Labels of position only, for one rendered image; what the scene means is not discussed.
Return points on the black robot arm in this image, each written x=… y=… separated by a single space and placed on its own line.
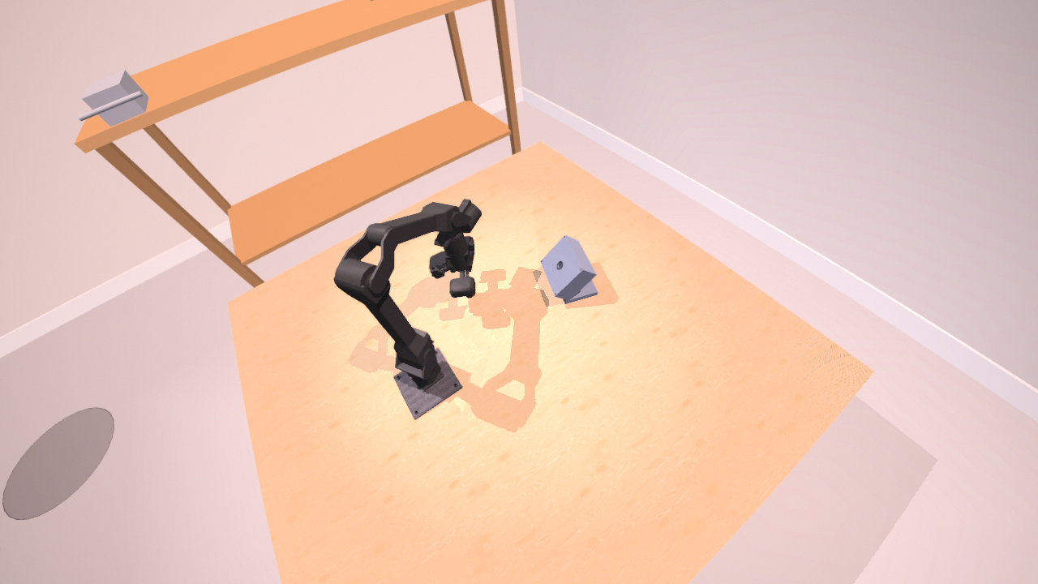
x=370 y=285

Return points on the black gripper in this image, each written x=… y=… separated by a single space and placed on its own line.
x=463 y=263

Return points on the grey sloped panel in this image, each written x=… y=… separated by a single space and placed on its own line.
x=569 y=271

